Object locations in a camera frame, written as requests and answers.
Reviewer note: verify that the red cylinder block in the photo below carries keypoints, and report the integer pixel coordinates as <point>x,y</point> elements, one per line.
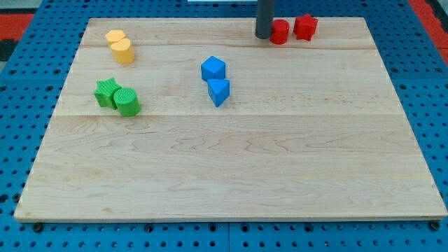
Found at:
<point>280,32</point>

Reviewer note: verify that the yellow heart block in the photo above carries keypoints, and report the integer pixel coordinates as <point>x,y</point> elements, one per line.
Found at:
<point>122,51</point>

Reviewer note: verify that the red star block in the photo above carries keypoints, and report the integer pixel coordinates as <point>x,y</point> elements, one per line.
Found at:
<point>305,27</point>

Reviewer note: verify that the green cylinder block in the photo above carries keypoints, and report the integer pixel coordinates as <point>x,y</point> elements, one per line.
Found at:
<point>127,102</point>

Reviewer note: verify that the yellow pentagon block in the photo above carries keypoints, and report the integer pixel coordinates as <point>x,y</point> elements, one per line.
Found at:
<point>114,36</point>

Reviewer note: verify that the wooden board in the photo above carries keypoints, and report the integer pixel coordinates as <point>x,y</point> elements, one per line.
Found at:
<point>312,131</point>

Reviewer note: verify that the blue cube block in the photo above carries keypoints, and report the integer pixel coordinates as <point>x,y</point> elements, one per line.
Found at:
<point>213,68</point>

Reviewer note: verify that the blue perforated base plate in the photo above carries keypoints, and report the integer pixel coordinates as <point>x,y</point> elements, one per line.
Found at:
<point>35,73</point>

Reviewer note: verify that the green star block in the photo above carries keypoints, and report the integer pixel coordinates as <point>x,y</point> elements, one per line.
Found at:
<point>105,91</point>

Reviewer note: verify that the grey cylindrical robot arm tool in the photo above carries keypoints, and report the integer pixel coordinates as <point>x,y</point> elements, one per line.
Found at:
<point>264,18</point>

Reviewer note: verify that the blue triangle block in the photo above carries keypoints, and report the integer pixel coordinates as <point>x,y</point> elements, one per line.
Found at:
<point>218,90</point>

